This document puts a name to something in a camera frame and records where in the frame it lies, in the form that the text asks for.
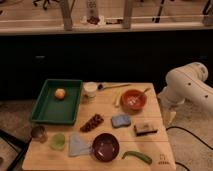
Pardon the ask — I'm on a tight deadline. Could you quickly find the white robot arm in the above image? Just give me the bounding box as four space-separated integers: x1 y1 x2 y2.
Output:
157 62 213 126

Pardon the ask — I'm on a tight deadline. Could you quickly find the spoon in orange bowl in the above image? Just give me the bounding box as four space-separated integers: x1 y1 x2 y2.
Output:
133 87 151 104

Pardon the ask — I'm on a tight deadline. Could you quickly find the orange round fruit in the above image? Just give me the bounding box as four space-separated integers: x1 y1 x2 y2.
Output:
55 88 66 100

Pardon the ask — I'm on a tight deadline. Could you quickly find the blue sponge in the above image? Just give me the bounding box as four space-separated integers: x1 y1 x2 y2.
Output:
111 115 131 128

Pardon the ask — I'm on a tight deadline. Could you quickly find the green plastic tray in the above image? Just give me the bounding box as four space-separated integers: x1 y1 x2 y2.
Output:
30 79 83 125

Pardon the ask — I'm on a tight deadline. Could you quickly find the white cup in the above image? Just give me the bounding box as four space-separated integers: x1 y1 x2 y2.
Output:
83 82 97 102

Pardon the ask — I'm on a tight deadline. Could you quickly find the green pepper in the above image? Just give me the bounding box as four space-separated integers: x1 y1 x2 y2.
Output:
122 151 152 165

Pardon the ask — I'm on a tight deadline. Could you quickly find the long-handled spoon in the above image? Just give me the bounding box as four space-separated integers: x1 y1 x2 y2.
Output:
98 83 131 90

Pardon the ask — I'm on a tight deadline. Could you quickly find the small metal cup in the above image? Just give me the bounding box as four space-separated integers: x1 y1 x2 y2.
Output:
31 126 47 143

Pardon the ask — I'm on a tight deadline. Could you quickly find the orange bowl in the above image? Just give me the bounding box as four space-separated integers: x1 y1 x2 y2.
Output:
121 89 147 111

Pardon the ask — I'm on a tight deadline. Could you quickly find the dark brown bumpy food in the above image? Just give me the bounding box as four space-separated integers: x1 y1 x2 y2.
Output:
80 114 104 132

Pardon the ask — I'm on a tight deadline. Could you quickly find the yellow banana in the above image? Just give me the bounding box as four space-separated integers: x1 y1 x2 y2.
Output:
115 92 122 107

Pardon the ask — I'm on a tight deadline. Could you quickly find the green translucent cup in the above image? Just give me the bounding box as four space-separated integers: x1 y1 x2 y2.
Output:
50 133 65 150

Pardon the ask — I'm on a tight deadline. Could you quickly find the black cable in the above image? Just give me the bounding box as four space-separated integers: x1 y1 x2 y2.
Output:
165 125 213 171

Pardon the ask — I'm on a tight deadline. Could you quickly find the light blue cloth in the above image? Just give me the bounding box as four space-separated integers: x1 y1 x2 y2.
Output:
68 133 91 157

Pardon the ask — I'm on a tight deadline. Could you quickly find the dark maroon bowl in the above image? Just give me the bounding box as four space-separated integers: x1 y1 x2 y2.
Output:
92 133 120 162

